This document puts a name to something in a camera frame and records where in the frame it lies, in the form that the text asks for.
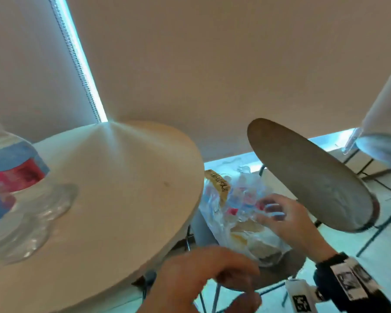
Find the black wrist strap with markers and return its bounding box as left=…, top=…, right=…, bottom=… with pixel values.
left=313, top=252, right=391, bottom=313

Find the blind bead chain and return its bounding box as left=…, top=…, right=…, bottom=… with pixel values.
left=48, top=0, right=103, bottom=123

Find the person's right hand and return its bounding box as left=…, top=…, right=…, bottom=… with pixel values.
left=254, top=193, right=338, bottom=265

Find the beige roller blind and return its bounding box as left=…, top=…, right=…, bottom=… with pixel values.
left=65, top=0, right=391, bottom=163
left=0, top=0, right=100, bottom=144

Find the white marker tag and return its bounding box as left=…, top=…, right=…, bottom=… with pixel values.
left=284, top=278, right=317, bottom=313

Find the clear plastic bag of trash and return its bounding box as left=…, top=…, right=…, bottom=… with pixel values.
left=198, top=166, right=293, bottom=268

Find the clear plastic water bottle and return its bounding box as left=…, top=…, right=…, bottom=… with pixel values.
left=0, top=117, right=79, bottom=265

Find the person's left hand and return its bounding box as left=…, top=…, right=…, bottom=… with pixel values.
left=143, top=245, right=263, bottom=313

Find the dark round stool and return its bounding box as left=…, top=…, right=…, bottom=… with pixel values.
left=195, top=247, right=308, bottom=313

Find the round white table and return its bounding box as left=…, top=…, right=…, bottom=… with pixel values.
left=0, top=120, right=205, bottom=313

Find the yellow snack packet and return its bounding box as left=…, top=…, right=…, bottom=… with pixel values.
left=205, top=169, right=232, bottom=202

